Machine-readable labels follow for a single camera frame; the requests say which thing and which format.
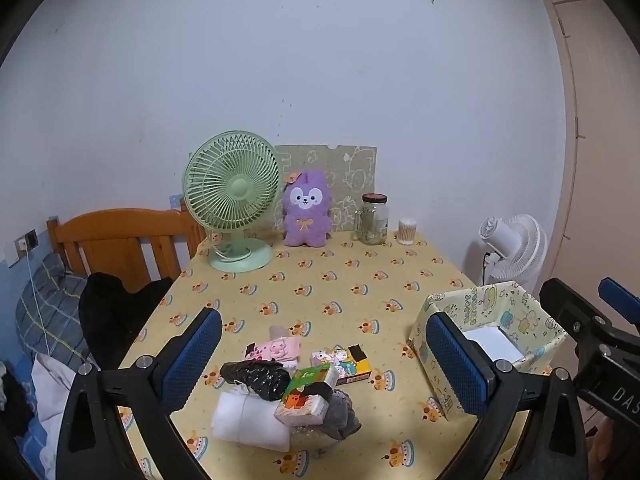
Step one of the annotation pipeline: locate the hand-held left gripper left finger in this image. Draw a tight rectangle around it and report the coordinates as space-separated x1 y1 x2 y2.
55 306 223 480

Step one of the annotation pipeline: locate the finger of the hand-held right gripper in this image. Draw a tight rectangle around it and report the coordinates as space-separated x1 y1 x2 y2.
597 276 640 336
539 277 608 378

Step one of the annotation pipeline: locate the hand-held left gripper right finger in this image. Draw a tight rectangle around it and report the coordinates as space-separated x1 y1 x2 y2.
425 311 588 480

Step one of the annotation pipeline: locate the cartoon print storage box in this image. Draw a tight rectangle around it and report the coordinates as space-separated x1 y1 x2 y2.
407 281 568 418

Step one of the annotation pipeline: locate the black plastic bag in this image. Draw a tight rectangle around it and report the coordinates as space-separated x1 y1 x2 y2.
220 360 292 402

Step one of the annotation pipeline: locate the white towel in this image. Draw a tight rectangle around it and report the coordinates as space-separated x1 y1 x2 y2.
211 390 293 452

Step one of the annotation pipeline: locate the pink tissue packet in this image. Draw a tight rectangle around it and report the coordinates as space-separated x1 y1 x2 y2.
245 325 302 365

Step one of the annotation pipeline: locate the yellow cartoon print packet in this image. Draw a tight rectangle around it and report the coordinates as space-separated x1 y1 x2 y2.
311 345 372 387

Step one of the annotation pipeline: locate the green tissue pack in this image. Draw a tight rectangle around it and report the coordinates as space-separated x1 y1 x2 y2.
274 364 338 427

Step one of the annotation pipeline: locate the grey soft cloth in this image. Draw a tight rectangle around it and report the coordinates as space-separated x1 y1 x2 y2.
320 387 362 442

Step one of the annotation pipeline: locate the white flat pad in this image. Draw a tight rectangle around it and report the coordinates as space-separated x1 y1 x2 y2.
460 325 526 366

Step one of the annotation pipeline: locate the white standing fan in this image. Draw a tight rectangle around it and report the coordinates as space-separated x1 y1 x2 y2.
464 214 548 292

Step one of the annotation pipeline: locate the black garment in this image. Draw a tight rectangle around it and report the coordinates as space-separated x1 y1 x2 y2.
79 272 173 368

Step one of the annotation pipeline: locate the white cloth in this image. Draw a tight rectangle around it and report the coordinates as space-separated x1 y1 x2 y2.
31 352 91 480

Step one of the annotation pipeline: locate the yellow printed tablecloth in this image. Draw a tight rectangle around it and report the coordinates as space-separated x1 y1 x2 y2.
117 230 521 480

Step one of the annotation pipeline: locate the clear plastic bag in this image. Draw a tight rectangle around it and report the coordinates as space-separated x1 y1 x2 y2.
290 422 336 461

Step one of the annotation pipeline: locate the blue plaid pillow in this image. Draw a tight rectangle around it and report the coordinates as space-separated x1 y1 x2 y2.
15 252 101 366

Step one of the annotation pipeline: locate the wooden chair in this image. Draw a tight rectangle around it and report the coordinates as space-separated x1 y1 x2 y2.
47 207 207 293

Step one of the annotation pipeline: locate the beige door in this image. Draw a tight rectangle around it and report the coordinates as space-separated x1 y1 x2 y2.
542 0 640 311

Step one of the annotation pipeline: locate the glass jar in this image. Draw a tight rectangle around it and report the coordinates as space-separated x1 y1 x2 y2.
354 193 390 246

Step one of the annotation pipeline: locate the green desk fan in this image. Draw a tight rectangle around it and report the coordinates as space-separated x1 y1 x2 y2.
182 131 282 274

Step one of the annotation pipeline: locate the purple plush toy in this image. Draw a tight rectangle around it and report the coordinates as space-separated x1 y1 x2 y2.
281 170 332 249

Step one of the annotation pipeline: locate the dark cloth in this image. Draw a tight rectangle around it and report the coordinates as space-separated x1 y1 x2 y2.
0 360 33 436

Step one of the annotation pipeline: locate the green printed cardboard panel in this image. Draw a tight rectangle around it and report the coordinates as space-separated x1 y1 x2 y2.
272 144 377 235

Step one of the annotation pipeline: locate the white charging cable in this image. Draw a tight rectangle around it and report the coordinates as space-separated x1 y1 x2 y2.
27 255 53 361

